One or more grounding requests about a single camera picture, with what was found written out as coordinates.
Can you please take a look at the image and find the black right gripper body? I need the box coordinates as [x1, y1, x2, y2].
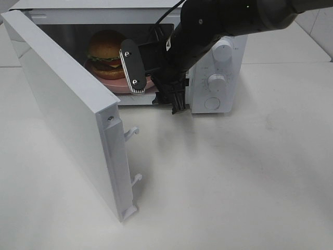
[120, 39, 169, 95]

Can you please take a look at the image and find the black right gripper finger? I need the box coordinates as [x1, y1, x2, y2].
[151, 73, 187, 115]

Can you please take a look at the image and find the pink round plate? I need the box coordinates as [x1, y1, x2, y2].
[84, 58, 156, 94]

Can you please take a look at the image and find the burger with lettuce and cheese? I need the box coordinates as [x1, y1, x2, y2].
[87, 30, 125, 80]

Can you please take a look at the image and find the white microwave door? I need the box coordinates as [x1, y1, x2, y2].
[2, 10, 142, 221]

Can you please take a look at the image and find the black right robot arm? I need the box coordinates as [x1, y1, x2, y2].
[120, 1, 306, 114]

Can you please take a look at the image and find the white lower timer knob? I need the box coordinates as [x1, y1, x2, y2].
[207, 73, 226, 92]

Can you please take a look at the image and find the white microwave oven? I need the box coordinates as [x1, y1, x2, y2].
[8, 1, 247, 114]

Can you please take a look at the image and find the white upper power knob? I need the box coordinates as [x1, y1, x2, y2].
[212, 40, 233, 62]

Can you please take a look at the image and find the black cable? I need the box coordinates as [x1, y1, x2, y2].
[149, 0, 187, 42]

